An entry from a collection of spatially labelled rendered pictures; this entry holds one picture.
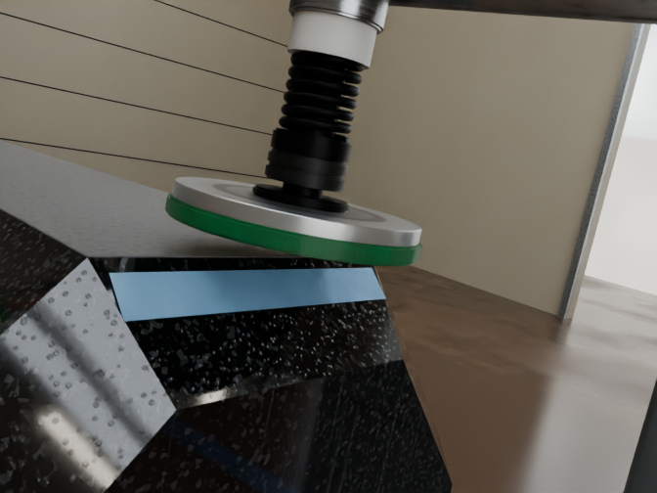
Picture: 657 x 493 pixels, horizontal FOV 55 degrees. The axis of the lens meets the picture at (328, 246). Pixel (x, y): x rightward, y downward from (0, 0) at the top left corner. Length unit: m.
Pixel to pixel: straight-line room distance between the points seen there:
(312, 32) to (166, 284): 0.22
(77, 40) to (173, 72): 0.98
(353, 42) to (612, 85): 5.19
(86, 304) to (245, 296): 0.14
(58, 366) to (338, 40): 0.31
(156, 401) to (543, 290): 5.33
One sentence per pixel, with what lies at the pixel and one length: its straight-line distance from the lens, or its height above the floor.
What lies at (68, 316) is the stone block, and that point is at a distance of 0.47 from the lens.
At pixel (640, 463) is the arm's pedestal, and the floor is 0.55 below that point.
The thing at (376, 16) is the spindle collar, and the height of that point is 1.06.
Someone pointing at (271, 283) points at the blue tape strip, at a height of 0.82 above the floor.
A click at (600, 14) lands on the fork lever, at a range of 0.56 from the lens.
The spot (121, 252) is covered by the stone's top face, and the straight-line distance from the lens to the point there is 0.50.
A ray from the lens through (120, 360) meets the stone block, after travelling 0.46.
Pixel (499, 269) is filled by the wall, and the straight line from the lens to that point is 5.89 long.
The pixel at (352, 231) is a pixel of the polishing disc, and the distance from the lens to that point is 0.45.
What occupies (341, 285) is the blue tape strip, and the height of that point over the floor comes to 0.82.
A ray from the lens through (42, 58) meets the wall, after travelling 6.18.
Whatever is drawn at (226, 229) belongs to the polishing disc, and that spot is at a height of 0.88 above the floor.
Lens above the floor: 0.95
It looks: 8 degrees down
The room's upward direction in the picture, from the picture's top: 12 degrees clockwise
